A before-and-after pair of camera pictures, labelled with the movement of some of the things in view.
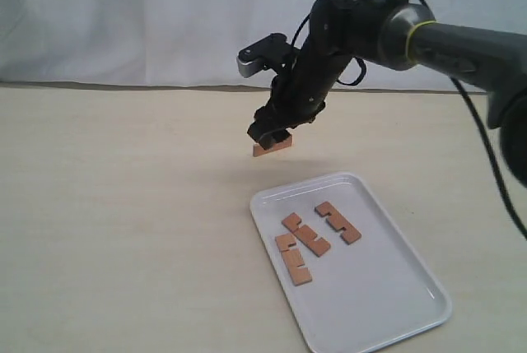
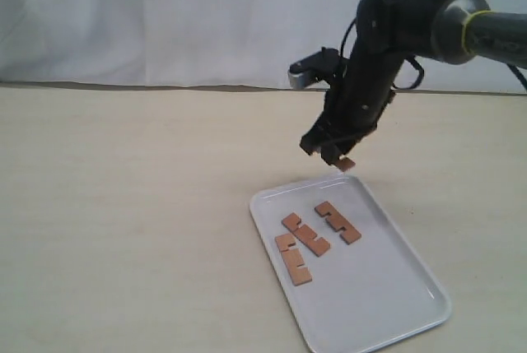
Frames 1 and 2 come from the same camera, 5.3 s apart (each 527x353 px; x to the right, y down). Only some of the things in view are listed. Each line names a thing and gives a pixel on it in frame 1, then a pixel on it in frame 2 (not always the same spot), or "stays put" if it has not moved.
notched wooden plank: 306,234 stays put
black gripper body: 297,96 to 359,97
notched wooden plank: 292,260 stays put
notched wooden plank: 351,234 stays put
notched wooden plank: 258,150 to 345,164
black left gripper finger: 279,136 to 331,151
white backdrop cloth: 184,21 stays put
